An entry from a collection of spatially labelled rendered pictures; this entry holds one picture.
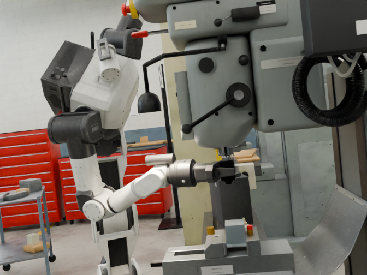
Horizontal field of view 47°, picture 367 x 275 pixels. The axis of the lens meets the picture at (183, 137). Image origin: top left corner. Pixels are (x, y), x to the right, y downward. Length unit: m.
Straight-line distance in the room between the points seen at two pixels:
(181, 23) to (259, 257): 0.66
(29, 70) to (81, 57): 9.75
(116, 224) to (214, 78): 0.87
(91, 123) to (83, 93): 0.13
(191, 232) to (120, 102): 1.82
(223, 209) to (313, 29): 0.89
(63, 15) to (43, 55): 1.12
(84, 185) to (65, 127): 0.21
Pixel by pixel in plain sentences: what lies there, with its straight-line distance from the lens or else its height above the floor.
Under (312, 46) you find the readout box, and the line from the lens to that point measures 0.96.
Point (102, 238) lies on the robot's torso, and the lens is 1.87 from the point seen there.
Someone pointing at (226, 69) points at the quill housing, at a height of 1.53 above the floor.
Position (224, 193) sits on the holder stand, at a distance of 1.63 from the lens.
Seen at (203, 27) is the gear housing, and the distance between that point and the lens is 1.20.
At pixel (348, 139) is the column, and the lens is 1.35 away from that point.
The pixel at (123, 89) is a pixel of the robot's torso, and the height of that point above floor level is 1.53.
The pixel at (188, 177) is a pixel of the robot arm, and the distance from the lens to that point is 1.30.
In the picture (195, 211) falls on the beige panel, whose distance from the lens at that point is 3.10.
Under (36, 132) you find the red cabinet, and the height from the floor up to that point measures 1.41.
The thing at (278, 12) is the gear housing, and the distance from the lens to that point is 1.22.
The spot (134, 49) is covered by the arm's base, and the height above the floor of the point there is 1.69.
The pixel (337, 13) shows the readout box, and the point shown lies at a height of 1.59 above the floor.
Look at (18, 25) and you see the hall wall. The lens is 11.58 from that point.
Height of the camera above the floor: 1.42
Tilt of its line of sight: 3 degrees down
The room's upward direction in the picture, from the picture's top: 6 degrees counter-clockwise
